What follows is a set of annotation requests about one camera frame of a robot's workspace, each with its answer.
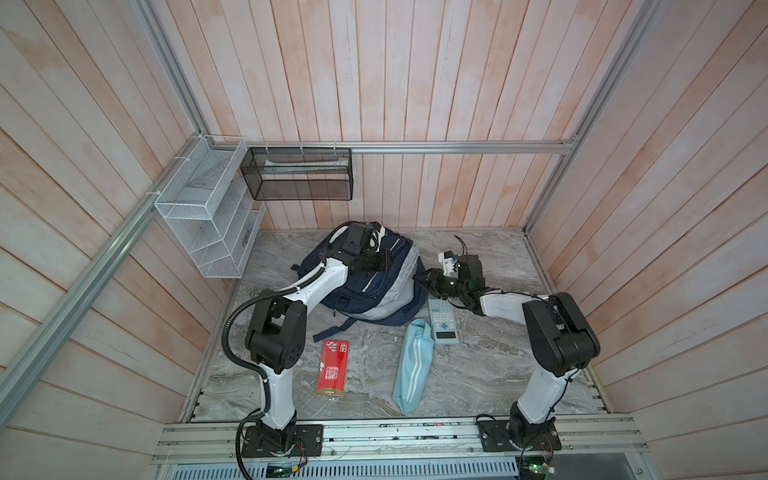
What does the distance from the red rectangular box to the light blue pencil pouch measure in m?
0.16

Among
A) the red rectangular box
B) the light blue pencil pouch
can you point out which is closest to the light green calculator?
the light blue pencil pouch

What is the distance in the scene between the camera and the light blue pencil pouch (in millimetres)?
778

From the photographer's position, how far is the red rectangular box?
84 centimetres

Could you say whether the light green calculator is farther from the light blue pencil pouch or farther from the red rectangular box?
the red rectangular box
